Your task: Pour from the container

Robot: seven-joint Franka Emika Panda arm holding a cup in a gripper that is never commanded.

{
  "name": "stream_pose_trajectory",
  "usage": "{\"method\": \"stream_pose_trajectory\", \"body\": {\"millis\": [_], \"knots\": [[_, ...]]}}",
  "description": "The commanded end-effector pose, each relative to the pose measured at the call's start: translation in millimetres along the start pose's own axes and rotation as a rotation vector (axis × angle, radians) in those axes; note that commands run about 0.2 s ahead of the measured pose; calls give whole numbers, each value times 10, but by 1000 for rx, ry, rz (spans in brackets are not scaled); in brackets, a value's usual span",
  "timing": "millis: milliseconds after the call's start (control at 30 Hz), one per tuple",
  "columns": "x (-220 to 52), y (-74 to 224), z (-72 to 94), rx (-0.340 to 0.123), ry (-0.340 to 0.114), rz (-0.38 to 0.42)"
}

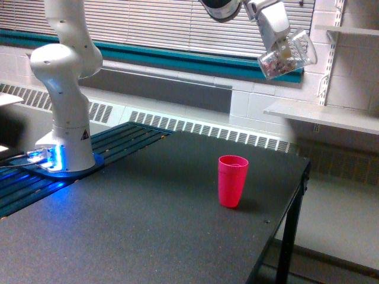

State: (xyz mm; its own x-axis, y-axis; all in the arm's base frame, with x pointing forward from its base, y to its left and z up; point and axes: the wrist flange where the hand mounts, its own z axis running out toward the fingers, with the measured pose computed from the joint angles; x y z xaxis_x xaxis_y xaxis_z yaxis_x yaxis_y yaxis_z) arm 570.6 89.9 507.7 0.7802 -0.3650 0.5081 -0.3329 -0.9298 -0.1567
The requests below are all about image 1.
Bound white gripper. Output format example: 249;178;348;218
245;1;292;59

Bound clear glass measuring cup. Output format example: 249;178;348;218
258;28;317;80

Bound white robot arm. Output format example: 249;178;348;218
30;1;290;173

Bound white window blinds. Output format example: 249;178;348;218
1;1;315;58

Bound pink plastic cup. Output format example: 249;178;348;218
218;155;249;208

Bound white baseboard radiator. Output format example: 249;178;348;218
1;82;298;153

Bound black table leg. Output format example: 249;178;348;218
275;162;311;283

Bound white object at left edge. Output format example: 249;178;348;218
0;92;24;107

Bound white shelf bracket rail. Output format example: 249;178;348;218
315;0;345;106

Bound upper white wall shelf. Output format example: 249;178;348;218
314;25;379;36

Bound white wall shelf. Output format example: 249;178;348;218
264;100;378;135
314;25;379;36

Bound lower white wall shelf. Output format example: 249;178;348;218
264;100;378;135

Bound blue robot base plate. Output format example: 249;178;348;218
22;154;105;180

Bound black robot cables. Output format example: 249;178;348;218
0;150;39;169

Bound blue slatted rail platform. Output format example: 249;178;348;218
1;122;173;218

